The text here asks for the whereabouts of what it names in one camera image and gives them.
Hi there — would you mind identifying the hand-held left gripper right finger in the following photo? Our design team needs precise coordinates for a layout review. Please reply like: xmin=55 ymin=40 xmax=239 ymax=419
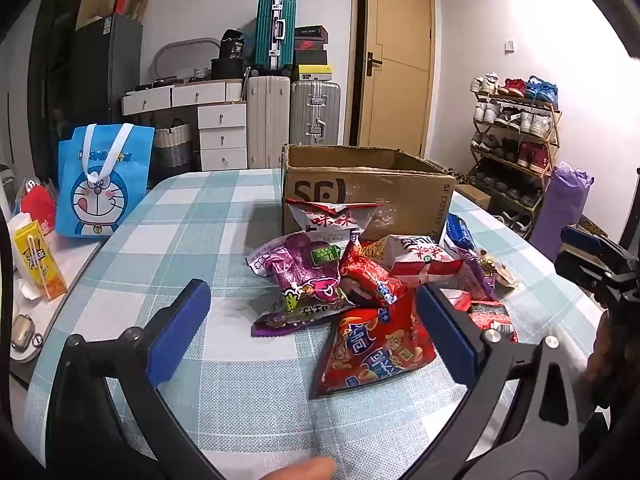
xmin=400 ymin=282 xmax=593 ymax=480

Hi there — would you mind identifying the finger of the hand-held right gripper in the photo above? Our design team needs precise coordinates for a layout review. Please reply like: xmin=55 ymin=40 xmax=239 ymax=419
xmin=554 ymin=252 xmax=603 ymax=288
xmin=560 ymin=226 xmax=603 ymax=257

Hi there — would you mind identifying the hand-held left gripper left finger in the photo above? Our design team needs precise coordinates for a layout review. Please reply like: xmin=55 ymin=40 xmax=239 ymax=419
xmin=45 ymin=279 xmax=221 ymax=480

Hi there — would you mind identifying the red black snack packet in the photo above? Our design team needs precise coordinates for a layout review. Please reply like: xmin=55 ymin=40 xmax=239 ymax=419
xmin=467 ymin=300 xmax=519 ymax=344

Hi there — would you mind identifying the purple snack packet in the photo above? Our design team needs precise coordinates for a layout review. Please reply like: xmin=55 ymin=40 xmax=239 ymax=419
xmin=245 ymin=232 xmax=352 ymax=339
xmin=452 ymin=247 xmax=519 ymax=303

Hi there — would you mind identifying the large red snack packet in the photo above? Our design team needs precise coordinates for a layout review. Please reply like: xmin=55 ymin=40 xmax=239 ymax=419
xmin=310 ymin=289 xmax=439 ymax=401

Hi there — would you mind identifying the small red snack packet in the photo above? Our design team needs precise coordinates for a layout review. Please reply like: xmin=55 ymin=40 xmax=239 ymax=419
xmin=340 ymin=240 xmax=409 ymax=309

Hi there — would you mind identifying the blue snack packet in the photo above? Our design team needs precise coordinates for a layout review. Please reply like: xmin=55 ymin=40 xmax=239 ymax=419
xmin=445 ymin=212 xmax=477 ymax=252

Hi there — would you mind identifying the brown cardboard box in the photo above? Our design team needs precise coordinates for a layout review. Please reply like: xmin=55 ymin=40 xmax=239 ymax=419
xmin=280 ymin=143 xmax=457 ymax=248

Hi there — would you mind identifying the person's right hand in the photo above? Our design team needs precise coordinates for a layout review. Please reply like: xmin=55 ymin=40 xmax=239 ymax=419
xmin=585 ymin=310 xmax=615 ymax=386

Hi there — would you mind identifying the person's left hand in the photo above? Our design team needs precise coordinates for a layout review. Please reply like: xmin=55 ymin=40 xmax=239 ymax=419
xmin=259 ymin=456 xmax=337 ymax=480

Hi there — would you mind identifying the printed flat cardboard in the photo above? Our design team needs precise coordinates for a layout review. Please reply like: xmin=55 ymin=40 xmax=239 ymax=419
xmin=577 ymin=214 xmax=609 ymax=239

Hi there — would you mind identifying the purple bag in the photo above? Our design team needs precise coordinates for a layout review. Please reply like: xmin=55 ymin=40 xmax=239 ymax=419
xmin=529 ymin=161 xmax=595 ymax=264

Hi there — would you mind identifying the red edged white snack packet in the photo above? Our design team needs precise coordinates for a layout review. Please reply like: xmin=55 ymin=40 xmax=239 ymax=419
xmin=440 ymin=287 xmax=473 ymax=312

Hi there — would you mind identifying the small brown floor box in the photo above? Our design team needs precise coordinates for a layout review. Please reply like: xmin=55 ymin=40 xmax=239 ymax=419
xmin=454 ymin=184 xmax=494 ymax=211

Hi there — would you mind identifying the gold earbuds case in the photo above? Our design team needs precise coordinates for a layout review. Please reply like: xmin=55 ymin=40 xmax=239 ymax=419
xmin=12 ymin=314 xmax=42 ymax=349

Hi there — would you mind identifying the yellow drink carton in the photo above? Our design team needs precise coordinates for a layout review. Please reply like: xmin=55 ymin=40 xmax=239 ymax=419
xmin=12 ymin=222 xmax=68 ymax=302

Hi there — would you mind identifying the blue cartoon tote bag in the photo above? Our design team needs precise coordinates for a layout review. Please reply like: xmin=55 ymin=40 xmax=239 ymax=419
xmin=55 ymin=122 xmax=155 ymax=238

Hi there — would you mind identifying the wicker basket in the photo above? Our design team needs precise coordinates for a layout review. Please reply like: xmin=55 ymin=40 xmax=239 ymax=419
xmin=152 ymin=122 xmax=193 ymax=169

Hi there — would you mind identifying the red pouch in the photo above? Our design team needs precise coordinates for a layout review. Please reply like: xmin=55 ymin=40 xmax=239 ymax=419
xmin=20 ymin=182 xmax=57 ymax=236

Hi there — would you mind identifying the white drawer cabinet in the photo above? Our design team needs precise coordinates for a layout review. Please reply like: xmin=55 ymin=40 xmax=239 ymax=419
xmin=121 ymin=80 xmax=249 ymax=172

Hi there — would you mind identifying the white suitcase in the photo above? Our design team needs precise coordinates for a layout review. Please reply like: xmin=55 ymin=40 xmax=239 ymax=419
xmin=246 ymin=74 xmax=293 ymax=170

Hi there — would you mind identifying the dark grey fridge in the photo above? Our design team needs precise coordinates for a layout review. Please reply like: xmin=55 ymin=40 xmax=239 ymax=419
xmin=70 ymin=12 xmax=144 ymax=181

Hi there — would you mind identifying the silver suitcase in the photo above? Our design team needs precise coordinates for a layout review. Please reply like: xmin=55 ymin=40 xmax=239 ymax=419
xmin=290 ymin=80 xmax=342 ymax=149

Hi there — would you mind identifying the wooden door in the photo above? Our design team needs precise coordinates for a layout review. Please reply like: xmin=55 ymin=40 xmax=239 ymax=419
xmin=357 ymin=0 xmax=435 ymax=159

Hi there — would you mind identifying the stack of shoe boxes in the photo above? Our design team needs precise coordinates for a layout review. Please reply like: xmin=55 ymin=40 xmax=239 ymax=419
xmin=294 ymin=26 xmax=330 ymax=81

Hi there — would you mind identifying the green suitcase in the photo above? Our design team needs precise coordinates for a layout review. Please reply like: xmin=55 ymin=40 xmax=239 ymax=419
xmin=254 ymin=0 xmax=297 ymax=74

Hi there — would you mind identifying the box of cables and clutter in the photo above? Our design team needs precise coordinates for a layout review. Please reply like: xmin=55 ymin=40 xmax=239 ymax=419
xmin=467 ymin=87 xmax=563 ymax=239

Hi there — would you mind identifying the white oval frame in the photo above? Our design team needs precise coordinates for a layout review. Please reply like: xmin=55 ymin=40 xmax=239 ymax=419
xmin=152 ymin=37 xmax=224 ymax=79

